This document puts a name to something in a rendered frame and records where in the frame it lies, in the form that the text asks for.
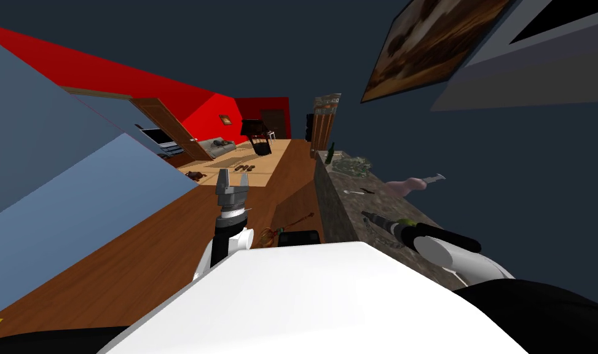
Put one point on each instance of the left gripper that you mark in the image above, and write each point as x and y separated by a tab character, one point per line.
232	198

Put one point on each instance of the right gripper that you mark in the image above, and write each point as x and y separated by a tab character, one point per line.
379	221

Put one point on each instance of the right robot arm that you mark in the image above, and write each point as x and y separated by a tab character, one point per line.
448	255

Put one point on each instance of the grey sofa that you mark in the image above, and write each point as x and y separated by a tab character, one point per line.
219	146

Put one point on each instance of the black piano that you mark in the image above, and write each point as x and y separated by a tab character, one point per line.
257	132

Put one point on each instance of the green bottle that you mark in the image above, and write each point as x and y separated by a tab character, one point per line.
330	155

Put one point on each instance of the brown wooden door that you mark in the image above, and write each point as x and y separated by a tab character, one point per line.
168	128

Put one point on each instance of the television on stand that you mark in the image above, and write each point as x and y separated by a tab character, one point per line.
158	137

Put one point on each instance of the wooden bookshelf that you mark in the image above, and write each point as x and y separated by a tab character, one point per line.
323	125

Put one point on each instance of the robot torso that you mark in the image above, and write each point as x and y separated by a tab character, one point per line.
308	300

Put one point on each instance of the grey framed window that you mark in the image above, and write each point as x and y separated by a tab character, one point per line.
530	64

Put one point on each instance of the small framed wall picture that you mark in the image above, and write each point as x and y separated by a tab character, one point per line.
225	120

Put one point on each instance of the brown framed wall picture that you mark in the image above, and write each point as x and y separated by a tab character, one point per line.
426	44

